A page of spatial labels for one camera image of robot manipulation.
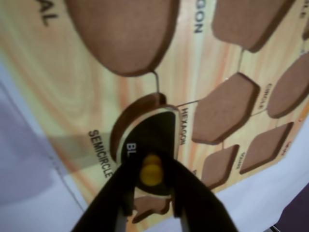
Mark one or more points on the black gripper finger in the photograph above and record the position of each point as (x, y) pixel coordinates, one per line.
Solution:
(200, 205)
(108, 203)

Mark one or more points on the black semicircle piece yellow pin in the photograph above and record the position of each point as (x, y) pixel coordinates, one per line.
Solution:
(154, 130)

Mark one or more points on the wooden shape puzzle board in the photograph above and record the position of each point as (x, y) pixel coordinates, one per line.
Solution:
(72, 84)

